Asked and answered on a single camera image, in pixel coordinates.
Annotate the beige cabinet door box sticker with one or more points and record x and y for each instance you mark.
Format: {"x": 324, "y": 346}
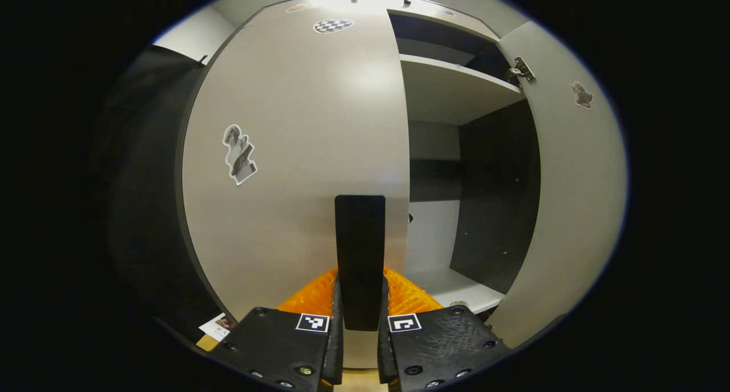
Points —
{"x": 570, "y": 209}

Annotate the beige cabinet shelf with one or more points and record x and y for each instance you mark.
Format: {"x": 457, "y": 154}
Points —
{"x": 450, "y": 92}
{"x": 456, "y": 289}
{"x": 433, "y": 51}

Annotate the beige cabinet flap panel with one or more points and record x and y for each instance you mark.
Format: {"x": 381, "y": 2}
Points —
{"x": 433, "y": 12}

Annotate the metal door hinge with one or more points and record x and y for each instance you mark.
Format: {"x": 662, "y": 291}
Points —
{"x": 520, "y": 71}

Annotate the beige double-door shoe cabinet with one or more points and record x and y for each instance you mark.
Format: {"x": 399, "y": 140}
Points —
{"x": 490, "y": 209}

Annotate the beige cabinet door checkered sticker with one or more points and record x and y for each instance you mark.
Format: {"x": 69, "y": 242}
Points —
{"x": 296, "y": 152}

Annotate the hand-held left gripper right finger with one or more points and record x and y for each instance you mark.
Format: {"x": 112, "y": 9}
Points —
{"x": 385, "y": 352}

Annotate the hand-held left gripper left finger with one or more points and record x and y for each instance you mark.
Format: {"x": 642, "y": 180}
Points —
{"x": 336, "y": 352}

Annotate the white printed card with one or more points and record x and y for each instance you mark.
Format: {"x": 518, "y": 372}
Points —
{"x": 215, "y": 327}

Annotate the black cloth clip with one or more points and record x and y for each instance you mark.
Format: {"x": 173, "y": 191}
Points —
{"x": 202, "y": 59}

